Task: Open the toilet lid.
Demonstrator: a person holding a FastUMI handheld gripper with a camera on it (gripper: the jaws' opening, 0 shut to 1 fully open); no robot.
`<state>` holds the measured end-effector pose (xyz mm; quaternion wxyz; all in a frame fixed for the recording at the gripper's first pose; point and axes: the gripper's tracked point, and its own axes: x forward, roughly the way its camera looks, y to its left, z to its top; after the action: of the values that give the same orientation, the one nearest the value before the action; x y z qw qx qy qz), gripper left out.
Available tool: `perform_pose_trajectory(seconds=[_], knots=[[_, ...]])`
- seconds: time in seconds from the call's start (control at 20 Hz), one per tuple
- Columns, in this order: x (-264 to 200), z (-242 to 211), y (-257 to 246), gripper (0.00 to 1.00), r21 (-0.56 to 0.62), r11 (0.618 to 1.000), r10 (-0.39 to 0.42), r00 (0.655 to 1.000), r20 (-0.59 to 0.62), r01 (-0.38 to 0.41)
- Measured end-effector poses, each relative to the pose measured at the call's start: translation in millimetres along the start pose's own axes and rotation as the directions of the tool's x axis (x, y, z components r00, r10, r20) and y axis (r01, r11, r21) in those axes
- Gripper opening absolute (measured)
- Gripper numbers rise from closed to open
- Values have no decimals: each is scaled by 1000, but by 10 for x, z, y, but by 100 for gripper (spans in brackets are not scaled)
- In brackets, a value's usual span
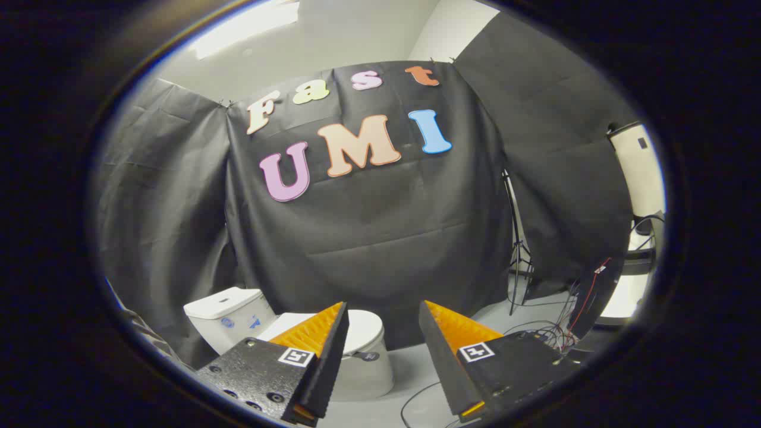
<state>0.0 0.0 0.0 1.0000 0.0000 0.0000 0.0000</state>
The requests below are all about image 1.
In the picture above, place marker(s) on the black backdrop cloth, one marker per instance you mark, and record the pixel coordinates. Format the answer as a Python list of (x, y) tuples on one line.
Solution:
[(380, 238)]

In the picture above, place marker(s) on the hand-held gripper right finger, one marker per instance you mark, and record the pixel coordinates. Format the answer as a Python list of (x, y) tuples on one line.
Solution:
[(443, 362)]

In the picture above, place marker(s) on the white toilet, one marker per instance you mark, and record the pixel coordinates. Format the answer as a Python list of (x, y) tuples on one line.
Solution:
[(229, 321)]

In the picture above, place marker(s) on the black tripod stand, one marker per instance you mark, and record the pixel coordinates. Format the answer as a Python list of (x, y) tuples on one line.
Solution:
[(518, 249)]

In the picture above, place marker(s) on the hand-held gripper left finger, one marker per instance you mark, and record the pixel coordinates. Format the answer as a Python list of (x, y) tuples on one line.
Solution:
[(324, 368)]

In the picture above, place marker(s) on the white toilet lid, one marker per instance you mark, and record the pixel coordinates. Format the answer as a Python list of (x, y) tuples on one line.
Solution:
[(364, 330)]

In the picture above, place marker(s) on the white cylindrical appliance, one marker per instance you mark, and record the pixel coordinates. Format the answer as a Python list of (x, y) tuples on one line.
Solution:
[(639, 172)]

